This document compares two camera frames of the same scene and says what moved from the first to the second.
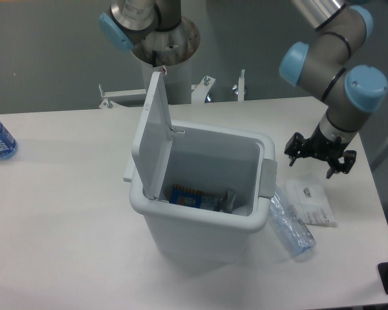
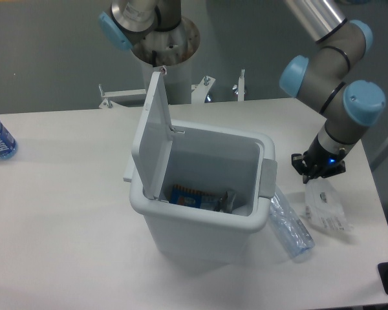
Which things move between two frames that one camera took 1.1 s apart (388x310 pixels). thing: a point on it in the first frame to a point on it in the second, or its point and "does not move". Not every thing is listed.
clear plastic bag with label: x=308 y=199 to x=324 y=206
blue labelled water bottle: x=1 y=142 does not move
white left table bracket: x=109 y=103 does not move
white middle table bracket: x=199 y=92 does not move
